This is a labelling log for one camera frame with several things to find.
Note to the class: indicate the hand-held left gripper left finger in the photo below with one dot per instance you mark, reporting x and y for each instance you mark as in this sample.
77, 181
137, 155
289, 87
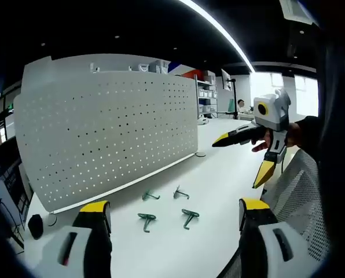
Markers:
93, 231

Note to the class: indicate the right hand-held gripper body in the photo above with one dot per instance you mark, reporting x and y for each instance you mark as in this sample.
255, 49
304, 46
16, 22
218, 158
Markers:
272, 111

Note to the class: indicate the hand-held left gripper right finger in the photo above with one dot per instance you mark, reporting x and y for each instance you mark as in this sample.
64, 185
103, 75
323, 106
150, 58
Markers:
255, 228

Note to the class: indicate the white perforated mounting plate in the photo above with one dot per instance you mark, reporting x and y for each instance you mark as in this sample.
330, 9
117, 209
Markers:
108, 136

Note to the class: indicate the round grey plate foot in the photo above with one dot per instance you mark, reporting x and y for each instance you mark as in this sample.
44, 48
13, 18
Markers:
52, 220
201, 155

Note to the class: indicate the person's right hand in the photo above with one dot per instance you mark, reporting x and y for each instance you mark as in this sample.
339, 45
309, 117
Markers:
261, 146

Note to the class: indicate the black stand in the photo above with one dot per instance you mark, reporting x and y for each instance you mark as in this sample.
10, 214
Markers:
235, 98

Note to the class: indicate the small white device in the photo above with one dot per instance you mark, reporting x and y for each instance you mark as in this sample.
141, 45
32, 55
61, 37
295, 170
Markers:
203, 120

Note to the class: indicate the white mesh office chair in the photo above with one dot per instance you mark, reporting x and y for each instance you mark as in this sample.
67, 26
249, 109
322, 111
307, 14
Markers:
300, 191

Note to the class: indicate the metal storage shelf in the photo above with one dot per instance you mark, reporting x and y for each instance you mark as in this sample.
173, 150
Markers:
206, 97

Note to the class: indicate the black cylindrical speaker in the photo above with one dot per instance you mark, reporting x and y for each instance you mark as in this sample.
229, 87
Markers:
36, 226

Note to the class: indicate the person's dark clothing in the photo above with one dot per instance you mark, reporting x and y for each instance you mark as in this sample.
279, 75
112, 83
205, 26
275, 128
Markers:
339, 116

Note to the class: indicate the ceiling light strip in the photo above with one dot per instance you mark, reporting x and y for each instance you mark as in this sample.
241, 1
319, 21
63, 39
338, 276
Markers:
221, 29

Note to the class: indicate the ceiling air vent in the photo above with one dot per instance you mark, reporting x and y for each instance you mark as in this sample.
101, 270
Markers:
295, 8

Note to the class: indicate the white desk partition panel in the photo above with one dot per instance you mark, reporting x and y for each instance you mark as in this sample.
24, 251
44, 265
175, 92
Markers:
74, 65

